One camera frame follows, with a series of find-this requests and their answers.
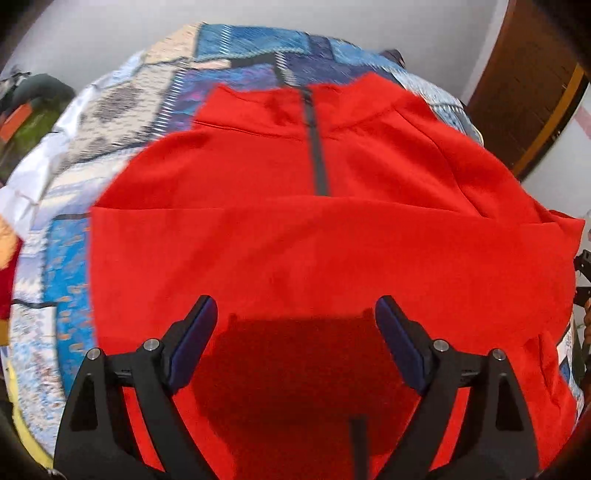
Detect peach cloth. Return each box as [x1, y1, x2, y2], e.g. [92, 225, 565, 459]
[0, 215, 19, 269]

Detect brown wooden door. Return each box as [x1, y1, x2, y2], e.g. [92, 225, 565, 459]
[466, 0, 591, 181]

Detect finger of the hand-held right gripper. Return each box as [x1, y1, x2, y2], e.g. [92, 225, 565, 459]
[573, 249, 591, 306]

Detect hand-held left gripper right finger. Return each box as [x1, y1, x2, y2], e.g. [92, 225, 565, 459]
[375, 294, 541, 480]

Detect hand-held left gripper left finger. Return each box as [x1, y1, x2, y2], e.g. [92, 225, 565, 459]
[53, 294, 220, 480]

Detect pile of clothes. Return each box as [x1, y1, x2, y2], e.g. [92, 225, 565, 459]
[0, 71, 77, 185]

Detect red zip jacket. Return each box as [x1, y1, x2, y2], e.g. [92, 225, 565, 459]
[88, 73, 586, 480]

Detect red cloth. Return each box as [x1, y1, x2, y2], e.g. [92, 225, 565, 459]
[0, 240, 21, 321]

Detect white bed sheet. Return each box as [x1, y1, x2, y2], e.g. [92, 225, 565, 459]
[0, 88, 93, 241]

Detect patchwork patterned blanket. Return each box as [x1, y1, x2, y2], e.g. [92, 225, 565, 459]
[9, 22, 583, 468]

